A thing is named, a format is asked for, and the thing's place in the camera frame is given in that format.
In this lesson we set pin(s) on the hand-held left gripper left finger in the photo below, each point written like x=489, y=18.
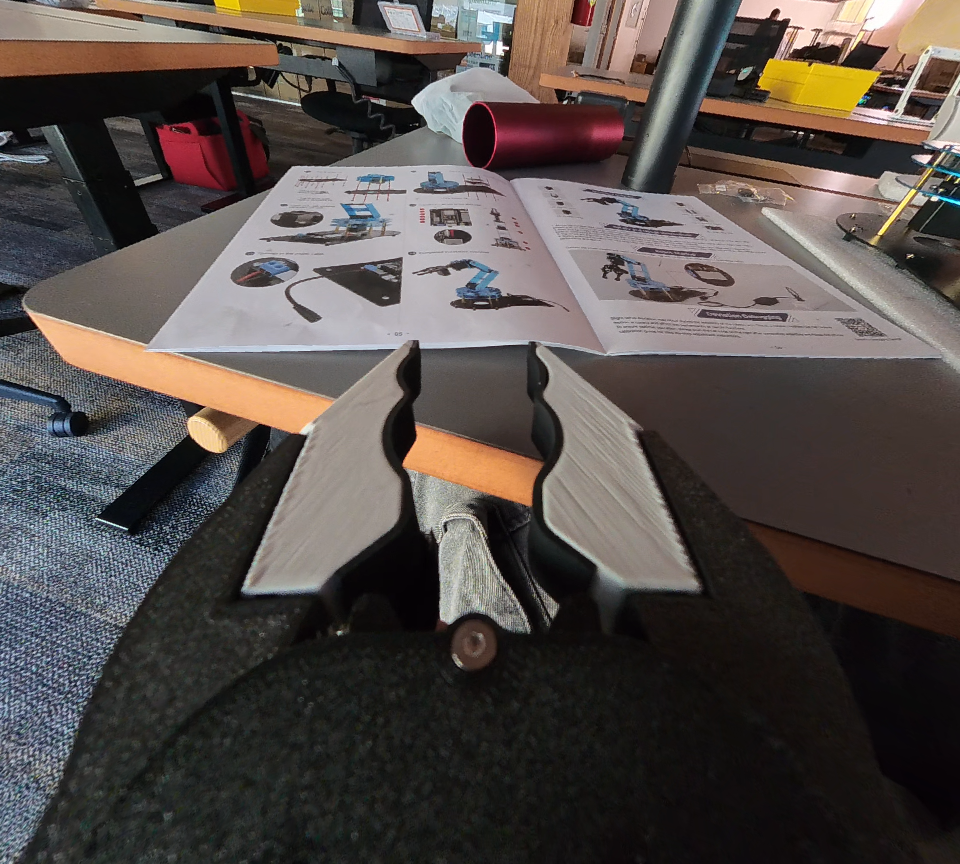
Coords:
x=330, y=497

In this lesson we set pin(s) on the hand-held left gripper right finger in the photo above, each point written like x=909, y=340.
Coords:
x=615, y=497

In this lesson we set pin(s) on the printed instruction manual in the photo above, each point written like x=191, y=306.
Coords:
x=525, y=324

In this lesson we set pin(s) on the blue toy robot arm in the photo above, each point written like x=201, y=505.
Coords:
x=930, y=219

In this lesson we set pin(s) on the grey desk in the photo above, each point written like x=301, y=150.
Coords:
x=750, y=429

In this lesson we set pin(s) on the wood-edged office desk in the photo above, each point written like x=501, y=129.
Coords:
x=787, y=111
x=112, y=47
x=300, y=28

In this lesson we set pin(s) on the clear bag with tiny parts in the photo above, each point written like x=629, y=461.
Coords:
x=739, y=191

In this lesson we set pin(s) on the white foam sheet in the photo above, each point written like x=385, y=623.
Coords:
x=862, y=272

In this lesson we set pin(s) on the red fabric tote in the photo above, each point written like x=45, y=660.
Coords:
x=210, y=152

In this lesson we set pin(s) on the dark red cylinder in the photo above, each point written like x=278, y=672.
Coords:
x=547, y=133

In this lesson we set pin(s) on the white plastic bag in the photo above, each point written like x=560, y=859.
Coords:
x=450, y=99

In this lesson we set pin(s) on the dark tall bottle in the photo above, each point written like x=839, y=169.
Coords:
x=690, y=69

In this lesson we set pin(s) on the black chair frame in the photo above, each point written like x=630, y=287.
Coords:
x=30, y=392

